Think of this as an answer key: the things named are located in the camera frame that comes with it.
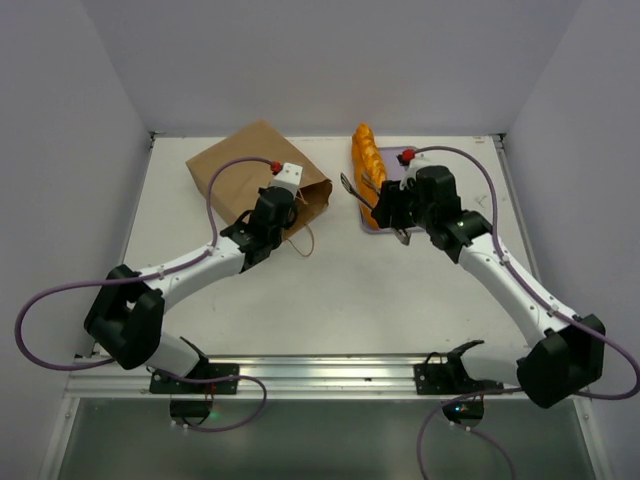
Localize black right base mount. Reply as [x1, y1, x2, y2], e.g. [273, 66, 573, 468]
[413, 340, 504, 428]

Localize metal kitchen tongs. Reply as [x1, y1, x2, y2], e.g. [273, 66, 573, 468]
[340, 173, 411, 246]

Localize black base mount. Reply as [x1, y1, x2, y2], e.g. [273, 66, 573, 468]
[413, 340, 504, 428]
[149, 363, 239, 427]

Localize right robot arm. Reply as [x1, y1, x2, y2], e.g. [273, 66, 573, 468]
[371, 163, 605, 408]

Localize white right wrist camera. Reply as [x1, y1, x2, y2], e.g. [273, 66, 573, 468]
[396, 149, 432, 190]

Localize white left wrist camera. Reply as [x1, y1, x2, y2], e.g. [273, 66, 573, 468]
[269, 162, 303, 196]

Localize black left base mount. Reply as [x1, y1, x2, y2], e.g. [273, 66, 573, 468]
[149, 363, 239, 427]

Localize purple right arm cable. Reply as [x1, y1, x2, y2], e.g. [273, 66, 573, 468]
[417, 145, 640, 480]

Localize orange fake bread loaf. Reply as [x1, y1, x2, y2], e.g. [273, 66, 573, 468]
[352, 123, 387, 188]

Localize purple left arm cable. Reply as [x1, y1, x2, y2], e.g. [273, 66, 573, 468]
[15, 157, 281, 434]

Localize brown paper bag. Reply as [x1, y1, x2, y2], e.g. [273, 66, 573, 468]
[186, 120, 333, 236]

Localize orange fake baguette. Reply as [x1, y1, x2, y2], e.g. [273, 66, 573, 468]
[351, 145, 379, 231]

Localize aluminium mounting rail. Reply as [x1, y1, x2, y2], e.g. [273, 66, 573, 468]
[63, 354, 591, 401]

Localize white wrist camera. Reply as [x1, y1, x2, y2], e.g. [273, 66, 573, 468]
[269, 162, 303, 196]
[396, 149, 432, 190]

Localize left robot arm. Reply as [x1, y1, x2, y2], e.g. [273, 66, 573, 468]
[84, 186, 297, 393]

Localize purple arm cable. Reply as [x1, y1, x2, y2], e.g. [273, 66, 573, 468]
[15, 157, 281, 434]
[417, 145, 640, 480]

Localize lilac plastic tray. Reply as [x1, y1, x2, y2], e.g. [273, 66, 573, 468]
[354, 145, 415, 235]

